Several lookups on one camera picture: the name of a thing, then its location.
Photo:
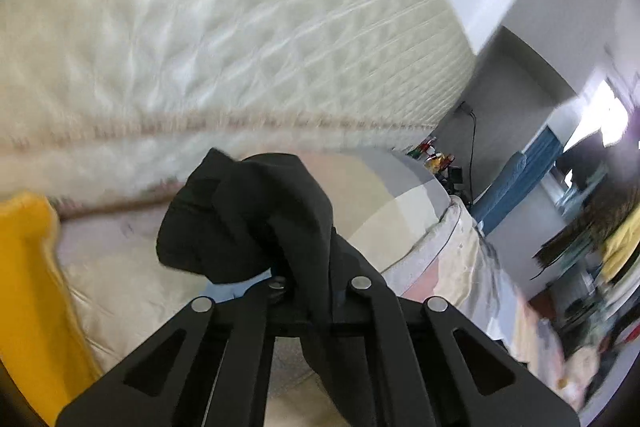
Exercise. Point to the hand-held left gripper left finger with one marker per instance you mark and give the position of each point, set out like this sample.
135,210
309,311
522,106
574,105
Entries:
252,307

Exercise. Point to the cream tufted headboard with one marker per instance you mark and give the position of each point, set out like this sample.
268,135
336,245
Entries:
210,22

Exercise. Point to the black garment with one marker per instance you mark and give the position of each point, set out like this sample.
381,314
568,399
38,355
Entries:
250,217

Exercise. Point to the cream mattress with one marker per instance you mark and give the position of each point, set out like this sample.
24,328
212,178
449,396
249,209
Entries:
465,257

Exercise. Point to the bedside clutter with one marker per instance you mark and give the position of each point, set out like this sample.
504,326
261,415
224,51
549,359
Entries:
437,162

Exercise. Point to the dark cluttered shelf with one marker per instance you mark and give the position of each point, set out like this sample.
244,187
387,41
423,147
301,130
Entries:
580,257

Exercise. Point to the yellow cloth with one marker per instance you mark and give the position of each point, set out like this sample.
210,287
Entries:
30,287

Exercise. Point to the yellow hanging garment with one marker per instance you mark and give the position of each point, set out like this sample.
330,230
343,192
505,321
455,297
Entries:
620,242

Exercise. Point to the bright window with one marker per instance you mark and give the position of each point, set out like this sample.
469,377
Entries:
602,117

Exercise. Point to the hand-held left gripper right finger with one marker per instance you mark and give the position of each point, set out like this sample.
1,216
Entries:
367,302

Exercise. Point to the blue curtain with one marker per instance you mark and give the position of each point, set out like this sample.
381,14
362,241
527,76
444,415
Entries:
520,172

